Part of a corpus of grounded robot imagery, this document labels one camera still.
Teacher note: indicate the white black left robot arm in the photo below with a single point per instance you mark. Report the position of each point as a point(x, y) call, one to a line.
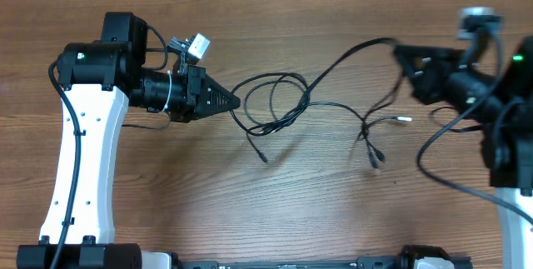
point(97, 83)

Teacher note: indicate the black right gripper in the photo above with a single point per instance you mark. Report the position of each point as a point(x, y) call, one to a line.
point(429, 85)

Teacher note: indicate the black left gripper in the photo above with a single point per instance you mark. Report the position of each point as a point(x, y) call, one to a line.
point(193, 77)

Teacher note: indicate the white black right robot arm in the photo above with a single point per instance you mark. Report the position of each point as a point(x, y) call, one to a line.
point(479, 86)

